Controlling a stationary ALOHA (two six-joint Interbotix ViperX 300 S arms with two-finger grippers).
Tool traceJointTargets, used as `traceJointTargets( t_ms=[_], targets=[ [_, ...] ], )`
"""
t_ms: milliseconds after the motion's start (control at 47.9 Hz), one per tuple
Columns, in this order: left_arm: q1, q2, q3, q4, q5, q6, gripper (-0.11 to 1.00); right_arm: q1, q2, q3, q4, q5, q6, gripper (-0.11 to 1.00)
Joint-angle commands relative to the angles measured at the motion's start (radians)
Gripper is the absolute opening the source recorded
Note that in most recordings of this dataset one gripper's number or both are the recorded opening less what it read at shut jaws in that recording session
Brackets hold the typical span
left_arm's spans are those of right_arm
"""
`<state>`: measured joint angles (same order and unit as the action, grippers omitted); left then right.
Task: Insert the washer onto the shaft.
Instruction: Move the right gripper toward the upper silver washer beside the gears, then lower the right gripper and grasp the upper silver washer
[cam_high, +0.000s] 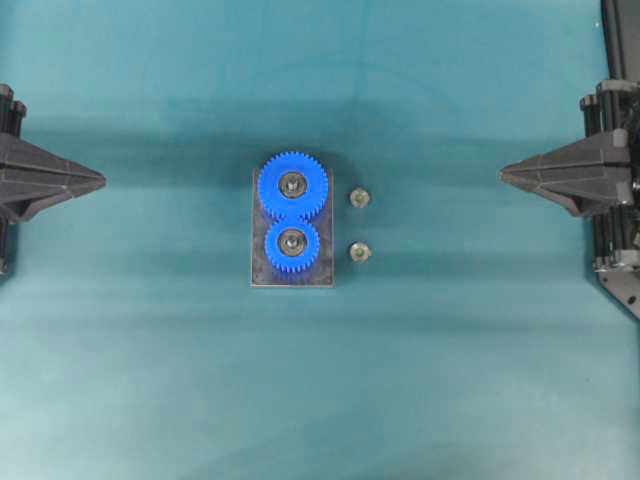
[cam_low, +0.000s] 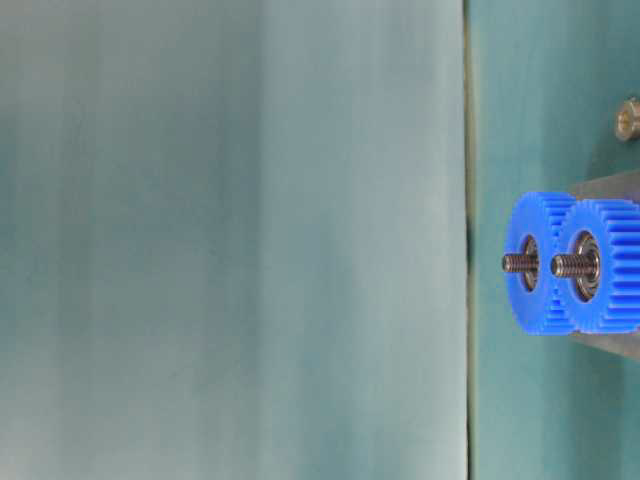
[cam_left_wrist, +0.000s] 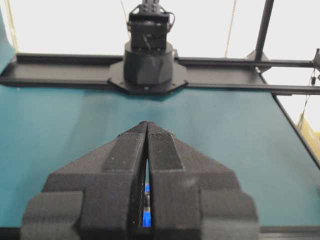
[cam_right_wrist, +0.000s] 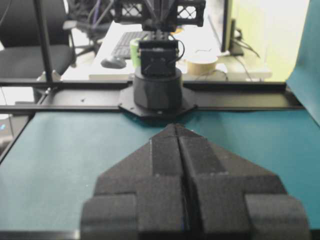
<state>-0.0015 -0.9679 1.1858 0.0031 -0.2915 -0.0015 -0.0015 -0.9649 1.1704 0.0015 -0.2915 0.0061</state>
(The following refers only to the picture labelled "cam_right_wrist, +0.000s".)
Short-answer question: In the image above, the black computer keyboard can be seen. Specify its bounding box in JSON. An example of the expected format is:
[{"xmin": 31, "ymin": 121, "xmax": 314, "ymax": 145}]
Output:
[{"xmin": 111, "ymin": 31, "xmax": 148, "ymax": 60}]

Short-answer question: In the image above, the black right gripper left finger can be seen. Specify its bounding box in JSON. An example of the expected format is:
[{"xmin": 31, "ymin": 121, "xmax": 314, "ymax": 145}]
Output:
[{"xmin": 80, "ymin": 124, "xmax": 188, "ymax": 240}]

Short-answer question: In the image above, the black aluminium frame rail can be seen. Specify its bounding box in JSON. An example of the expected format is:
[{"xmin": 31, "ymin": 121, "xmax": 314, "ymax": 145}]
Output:
[{"xmin": 0, "ymin": 79, "xmax": 303, "ymax": 119}]

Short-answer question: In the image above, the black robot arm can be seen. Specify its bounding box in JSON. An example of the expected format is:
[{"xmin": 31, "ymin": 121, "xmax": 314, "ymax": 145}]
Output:
[{"xmin": 80, "ymin": 0, "xmax": 311, "ymax": 240}]

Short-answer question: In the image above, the grey computer mouse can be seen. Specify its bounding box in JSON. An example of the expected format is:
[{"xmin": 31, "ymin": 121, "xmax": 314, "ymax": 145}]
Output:
[{"xmin": 100, "ymin": 57, "xmax": 127, "ymax": 69}]

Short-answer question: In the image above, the tan tape roll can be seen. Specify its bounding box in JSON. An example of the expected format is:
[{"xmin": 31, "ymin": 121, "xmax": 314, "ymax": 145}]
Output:
[{"xmin": 186, "ymin": 55, "xmax": 218, "ymax": 76}]

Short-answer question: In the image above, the black office chair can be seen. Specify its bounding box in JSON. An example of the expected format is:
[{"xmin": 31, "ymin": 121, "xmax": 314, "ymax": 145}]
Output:
[{"xmin": 0, "ymin": 0, "xmax": 76, "ymax": 79}]

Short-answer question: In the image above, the black vertical frame post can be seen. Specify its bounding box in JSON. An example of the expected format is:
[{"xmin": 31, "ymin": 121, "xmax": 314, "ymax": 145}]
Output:
[{"xmin": 33, "ymin": 0, "xmax": 53, "ymax": 84}]

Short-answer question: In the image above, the white desk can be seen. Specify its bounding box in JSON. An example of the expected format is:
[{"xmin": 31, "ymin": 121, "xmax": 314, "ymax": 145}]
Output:
[{"xmin": 88, "ymin": 20, "xmax": 272, "ymax": 82}]

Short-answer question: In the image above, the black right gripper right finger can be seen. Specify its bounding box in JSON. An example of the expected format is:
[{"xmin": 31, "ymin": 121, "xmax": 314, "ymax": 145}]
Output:
[{"xmin": 175, "ymin": 125, "xmax": 310, "ymax": 240}]

